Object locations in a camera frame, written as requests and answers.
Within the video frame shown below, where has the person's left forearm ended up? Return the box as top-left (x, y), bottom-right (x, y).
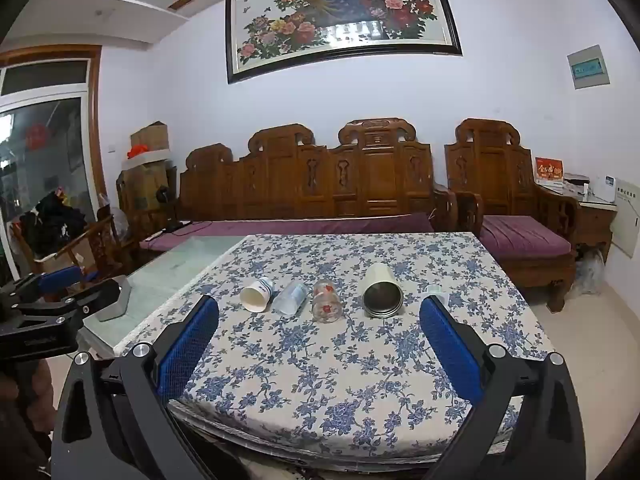
top-left (0, 357), bottom-right (55, 480)

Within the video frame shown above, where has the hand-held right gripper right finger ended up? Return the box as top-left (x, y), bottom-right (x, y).
top-left (419, 295), bottom-right (587, 480)

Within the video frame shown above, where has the large cardboard box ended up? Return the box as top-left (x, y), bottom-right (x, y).
top-left (117, 161), bottom-right (177, 212)

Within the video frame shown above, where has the white paper cup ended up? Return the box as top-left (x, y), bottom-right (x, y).
top-left (239, 277), bottom-right (274, 313)

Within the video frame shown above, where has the clear plastic bag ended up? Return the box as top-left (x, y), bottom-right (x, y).
top-left (572, 247), bottom-right (606, 297)

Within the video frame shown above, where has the framed peacock flower painting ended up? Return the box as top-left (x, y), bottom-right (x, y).
top-left (225, 0), bottom-right (463, 85)

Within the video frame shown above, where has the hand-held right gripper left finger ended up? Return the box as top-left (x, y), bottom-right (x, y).
top-left (50, 294), bottom-right (241, 480)

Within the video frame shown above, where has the blue floral tablecloth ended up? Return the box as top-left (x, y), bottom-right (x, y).
top-left (122, 232), bottom-right (556, 459)

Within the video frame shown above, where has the red print glass cup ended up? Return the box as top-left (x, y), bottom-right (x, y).
top-left (311, 279), bottom-right (344, 323)

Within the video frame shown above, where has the clear plastic cup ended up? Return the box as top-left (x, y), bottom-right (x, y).
top-left (272, 280), bottom-right (309, 317)

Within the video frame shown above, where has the red gift box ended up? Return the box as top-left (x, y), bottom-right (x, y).
top-left (533, 156), bottom-right (565, 185)

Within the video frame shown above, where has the small cardboard box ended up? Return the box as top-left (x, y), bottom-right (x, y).
top-left (130, 121), bottom-right (170, 154)

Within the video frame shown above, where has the wooden framed glass door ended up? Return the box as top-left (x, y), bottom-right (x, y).
top-left (0, 45), bottom-right (109, 273)

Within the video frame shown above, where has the wall electrical panel box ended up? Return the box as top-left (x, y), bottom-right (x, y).
top-left (567, 44), bottom-right (611, 90)

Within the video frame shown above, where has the white wall panel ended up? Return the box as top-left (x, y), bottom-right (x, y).
top-left (610, 178), bottom-right (640, 262)

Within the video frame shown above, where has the pile of dark clothes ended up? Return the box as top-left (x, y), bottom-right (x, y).
top-left (17, 189), bottom-right (89, 257)

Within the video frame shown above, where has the cream metal tumbler cup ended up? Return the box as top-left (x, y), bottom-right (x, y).
top-left (362, 262), bottom-right (404, 319)

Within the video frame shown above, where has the wooden side table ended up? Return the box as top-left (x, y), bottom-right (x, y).
top-left (576, 199), bottom-right (619, 264)

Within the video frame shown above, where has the white desktop device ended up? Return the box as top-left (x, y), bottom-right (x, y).
top-left (590, 175), bottom-right (619, 199)

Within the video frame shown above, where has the carved wooden armchair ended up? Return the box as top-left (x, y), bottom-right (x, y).
top-left (443, 118), bottom-right (582, 312)

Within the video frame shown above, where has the wooden side chair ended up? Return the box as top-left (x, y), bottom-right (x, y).
top-left (10, 204), bottom-right (142, 287)

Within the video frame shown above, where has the purple sofa cushion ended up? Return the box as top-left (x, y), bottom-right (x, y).
top-left (140, 212), bottom-right (435, 254)

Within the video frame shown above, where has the carved wooden sofa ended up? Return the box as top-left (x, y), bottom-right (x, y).
top-left (177, 117), bottom-right (459, 234)

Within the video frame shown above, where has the small clear cup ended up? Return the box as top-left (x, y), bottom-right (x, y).
top-left (424, 284), bottom-right (452, 307)

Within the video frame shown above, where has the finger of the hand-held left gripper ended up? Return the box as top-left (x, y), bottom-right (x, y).
top-left (22, 279), bottom-right (125, 320)
top-left (2, 265), bottom-right (99, 307)

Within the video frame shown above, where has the purple armchair cushion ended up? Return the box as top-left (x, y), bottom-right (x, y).
top-left (480, 215), bottom-right (572, 261)

